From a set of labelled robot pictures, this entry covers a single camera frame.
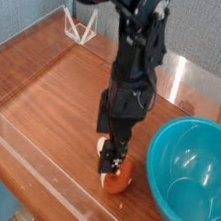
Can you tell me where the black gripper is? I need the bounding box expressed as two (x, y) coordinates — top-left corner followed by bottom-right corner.
(96, 34), (165, 174)

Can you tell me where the brown toy mushroom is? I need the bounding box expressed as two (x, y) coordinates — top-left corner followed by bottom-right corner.
(96, 137), (135, 194)

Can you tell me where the blue plastic bowl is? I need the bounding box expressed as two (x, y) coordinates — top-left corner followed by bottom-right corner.
(146, 116), (221, 221)

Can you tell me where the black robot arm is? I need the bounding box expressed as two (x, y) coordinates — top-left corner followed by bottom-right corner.
(76, 0), (170, 174)

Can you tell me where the clear acrylic front barrier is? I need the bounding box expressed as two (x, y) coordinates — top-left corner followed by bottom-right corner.
(0, 112), (119, 221)

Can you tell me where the clear acrylic barrier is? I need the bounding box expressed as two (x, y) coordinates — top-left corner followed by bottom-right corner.
(53, 6), (221, 134)
(0, 5), (73, 101)
(0, 112), (119, 221)

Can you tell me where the clear acrylic back barrier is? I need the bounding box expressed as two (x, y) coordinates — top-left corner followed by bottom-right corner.
(53, 6), (221, 134)

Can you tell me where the clear acrylic left barrier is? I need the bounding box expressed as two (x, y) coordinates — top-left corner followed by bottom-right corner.
(0, 5), (73, 101)

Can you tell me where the clear acrylic corner bracket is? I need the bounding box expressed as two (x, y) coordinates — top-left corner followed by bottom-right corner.
(63, 7), (99, 45)

